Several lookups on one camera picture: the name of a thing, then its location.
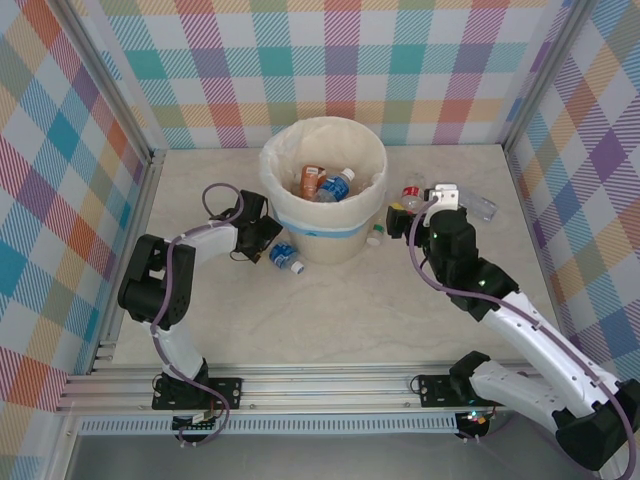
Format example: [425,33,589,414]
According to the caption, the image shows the clear water bottle white cap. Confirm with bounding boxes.
[457,187,500,222]

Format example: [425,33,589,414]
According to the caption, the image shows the aluminium frame post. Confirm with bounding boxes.
[62,0,154,164]
[499,0,599,151]

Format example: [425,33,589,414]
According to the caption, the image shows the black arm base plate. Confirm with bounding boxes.
[416,373,501,409]
[151,377,245,412]

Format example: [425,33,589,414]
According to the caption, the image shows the slotted grey cable duct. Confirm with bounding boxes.
[78,417,460,436]

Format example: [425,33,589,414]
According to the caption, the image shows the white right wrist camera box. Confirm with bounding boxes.
[424,182,461,211]

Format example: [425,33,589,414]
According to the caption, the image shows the small controller circuit board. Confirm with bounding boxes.
[171,410,225,434]
[457,409,494,431]

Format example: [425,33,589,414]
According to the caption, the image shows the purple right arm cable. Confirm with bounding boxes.
[408,194,632,471]

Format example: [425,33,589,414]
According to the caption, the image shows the brown coffee drink bottle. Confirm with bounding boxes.
[298,164,325,199]

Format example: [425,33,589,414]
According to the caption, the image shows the round cream waste bin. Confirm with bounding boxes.
[259,117,389,265]

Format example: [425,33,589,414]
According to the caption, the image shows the blue label water bottle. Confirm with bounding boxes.
[314,167,357,204]
[268,239,307,274]

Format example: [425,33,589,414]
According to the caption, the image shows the aluminium front rail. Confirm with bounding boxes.
[54,360,566,415]

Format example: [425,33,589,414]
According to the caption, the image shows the aluminium side rail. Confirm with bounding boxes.
[88,148,167,376]

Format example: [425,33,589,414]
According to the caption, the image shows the grey metal panel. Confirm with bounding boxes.
[64,432,601,480]

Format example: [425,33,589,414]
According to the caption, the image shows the red label clear bottle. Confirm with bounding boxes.
[401,173,429,211]

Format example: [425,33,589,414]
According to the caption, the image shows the white plastic bin liner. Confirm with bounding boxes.
[259,117,389,240]

